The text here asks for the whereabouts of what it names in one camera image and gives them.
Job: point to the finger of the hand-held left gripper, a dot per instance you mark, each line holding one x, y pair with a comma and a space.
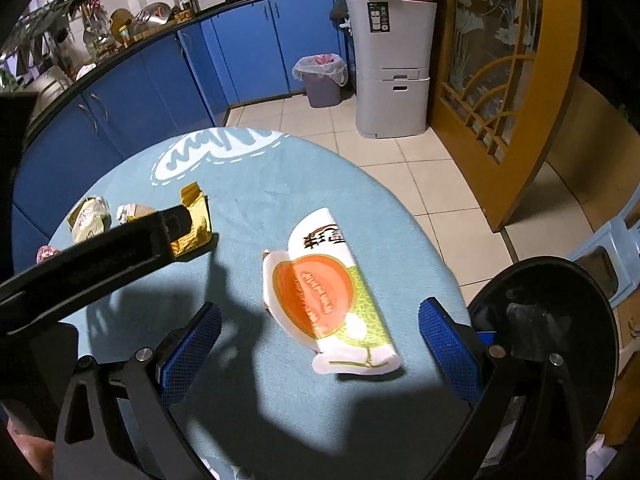
100, 265

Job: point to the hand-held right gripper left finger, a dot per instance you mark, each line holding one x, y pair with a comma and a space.
192, 355

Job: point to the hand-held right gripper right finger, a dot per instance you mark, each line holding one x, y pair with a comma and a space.
450, 350

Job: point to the yellow snack wrapper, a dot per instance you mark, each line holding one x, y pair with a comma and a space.
202, 220

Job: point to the round black bin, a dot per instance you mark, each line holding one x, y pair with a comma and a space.
550, 285

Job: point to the orange melon print package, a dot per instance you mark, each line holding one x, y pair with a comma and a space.
320, 300

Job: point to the cream paper wrapper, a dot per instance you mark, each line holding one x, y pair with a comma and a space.
90, 217

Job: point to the small pink wrapper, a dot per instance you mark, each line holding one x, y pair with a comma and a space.
45, 254

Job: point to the large steel stockpot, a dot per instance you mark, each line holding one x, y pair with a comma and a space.
50, 85

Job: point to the white plate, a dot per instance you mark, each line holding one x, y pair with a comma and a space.
86, 71

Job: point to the light blue tablecloth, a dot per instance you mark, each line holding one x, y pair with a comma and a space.
250, 240

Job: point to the metal dish rack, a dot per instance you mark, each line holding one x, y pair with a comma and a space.
45, 17

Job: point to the blue kitchen cabinets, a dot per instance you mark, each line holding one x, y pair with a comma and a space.
150, 85

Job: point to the wooden cutting board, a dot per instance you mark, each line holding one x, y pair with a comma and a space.
120, 25

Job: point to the white plastic bag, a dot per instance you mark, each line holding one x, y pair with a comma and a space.
600, 460

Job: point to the stacked metal bowls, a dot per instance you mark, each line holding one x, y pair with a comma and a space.
152, 14

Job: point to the light blue plastic chair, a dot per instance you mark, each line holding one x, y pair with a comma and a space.
627, 245

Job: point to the wooden glass door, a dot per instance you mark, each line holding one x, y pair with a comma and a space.
460, 135

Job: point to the brown cardboard sheet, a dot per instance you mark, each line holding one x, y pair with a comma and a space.
590, 160

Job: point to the white canister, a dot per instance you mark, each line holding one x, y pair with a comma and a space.
190, 1

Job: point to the white storage cabinet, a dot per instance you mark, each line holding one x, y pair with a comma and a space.
392, 85

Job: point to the grey bin with liner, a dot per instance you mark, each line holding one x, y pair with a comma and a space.
322, 82

